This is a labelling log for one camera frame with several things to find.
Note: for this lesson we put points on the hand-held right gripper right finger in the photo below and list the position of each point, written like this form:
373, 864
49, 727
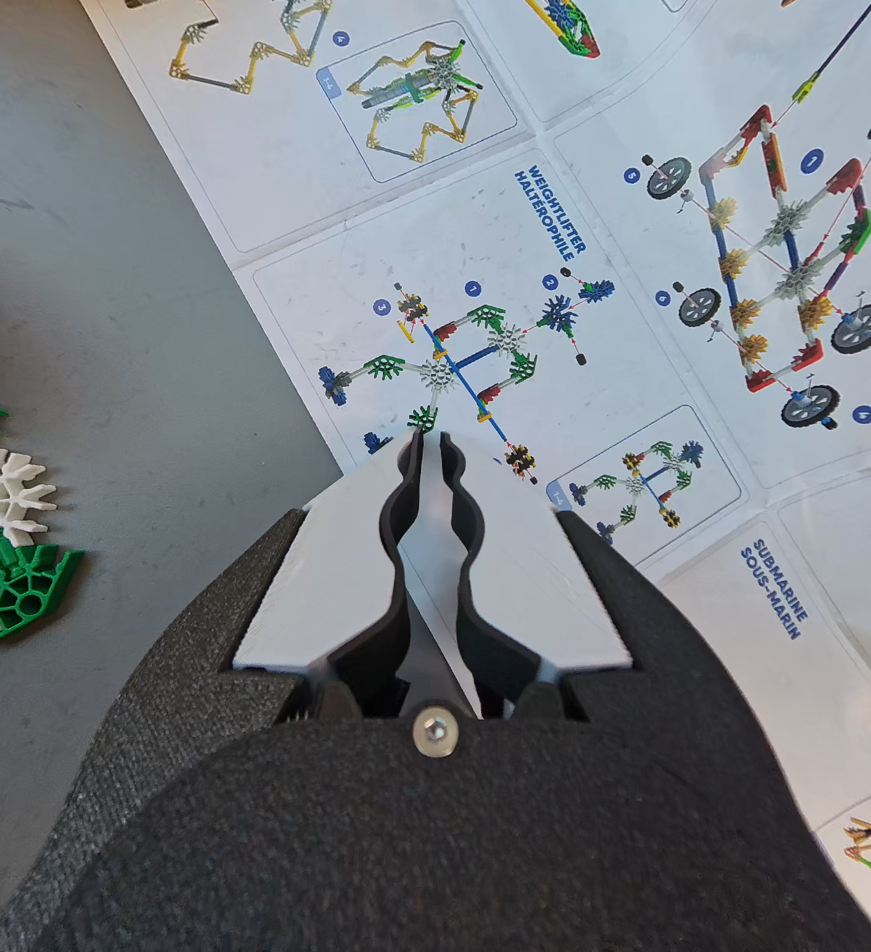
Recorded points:
547, 595

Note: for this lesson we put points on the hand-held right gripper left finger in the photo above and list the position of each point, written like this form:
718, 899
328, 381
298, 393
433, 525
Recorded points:
316, 587

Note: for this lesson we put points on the green white toy connector assembly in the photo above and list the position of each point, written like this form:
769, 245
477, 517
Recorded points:
26, 595

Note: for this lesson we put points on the grey desk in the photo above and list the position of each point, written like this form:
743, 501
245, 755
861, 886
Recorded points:
108, 297

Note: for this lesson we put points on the folded paper instruction sheet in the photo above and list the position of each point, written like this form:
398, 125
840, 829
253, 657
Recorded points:
406, 186

